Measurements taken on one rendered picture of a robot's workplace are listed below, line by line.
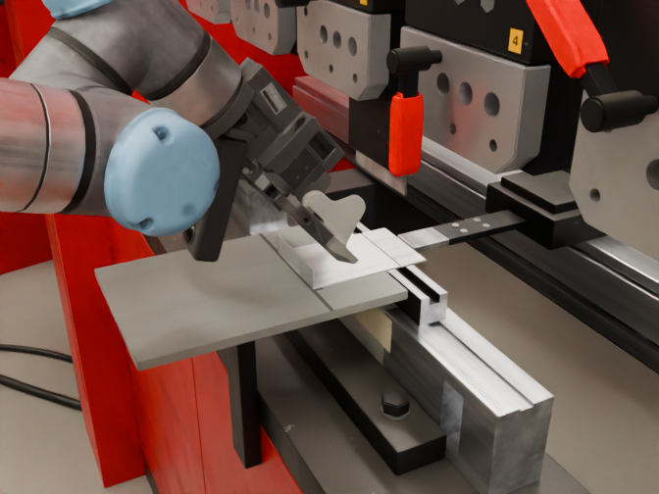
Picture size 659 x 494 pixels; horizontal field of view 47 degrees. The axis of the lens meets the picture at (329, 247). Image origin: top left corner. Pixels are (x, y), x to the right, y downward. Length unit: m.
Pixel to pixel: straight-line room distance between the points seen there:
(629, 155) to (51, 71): 0.39
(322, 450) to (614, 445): 1.51
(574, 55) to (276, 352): 0.55
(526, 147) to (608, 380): 1.91
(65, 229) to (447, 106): 1.15
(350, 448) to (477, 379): 0.14
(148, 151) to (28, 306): 2.37
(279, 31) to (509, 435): 0.48
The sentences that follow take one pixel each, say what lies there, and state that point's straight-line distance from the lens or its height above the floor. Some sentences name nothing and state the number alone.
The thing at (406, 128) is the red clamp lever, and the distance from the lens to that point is 0.56.
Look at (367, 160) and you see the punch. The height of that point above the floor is 1.09.
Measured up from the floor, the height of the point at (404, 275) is 0.99.
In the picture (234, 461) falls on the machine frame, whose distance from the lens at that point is 0.99.
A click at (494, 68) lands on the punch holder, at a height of 1.25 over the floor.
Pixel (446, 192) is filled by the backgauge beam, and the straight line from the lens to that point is 1.09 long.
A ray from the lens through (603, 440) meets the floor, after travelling 2.18.
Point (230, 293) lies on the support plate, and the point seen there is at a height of 1.00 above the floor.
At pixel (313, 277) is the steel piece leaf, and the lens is 0.72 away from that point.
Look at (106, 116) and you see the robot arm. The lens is 0.46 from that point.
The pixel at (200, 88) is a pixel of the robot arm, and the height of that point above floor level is 1.21.
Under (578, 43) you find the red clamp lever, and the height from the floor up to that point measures 1.29.
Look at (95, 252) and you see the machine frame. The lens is 1.65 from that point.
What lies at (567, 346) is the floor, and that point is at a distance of 2.51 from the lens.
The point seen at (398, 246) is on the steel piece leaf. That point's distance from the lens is 0.80.
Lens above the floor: 1.37
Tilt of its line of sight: 27 degrees down
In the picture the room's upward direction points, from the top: straight up
